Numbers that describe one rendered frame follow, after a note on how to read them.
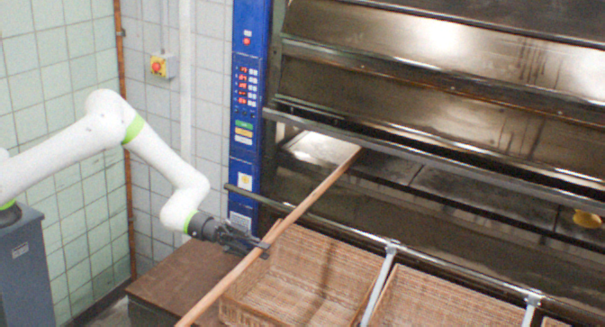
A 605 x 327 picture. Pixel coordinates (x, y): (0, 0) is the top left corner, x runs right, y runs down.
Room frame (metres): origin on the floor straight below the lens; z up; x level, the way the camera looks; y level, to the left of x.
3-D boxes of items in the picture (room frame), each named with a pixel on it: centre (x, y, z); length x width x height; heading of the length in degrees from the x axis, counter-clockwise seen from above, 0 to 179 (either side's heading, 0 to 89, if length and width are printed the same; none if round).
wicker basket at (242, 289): (1.92, -0.05, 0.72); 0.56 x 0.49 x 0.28; 64
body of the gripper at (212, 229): (1.60, 0.27, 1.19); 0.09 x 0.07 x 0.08; 66
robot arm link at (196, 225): (1.64, 0.33, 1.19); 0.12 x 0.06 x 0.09; 156
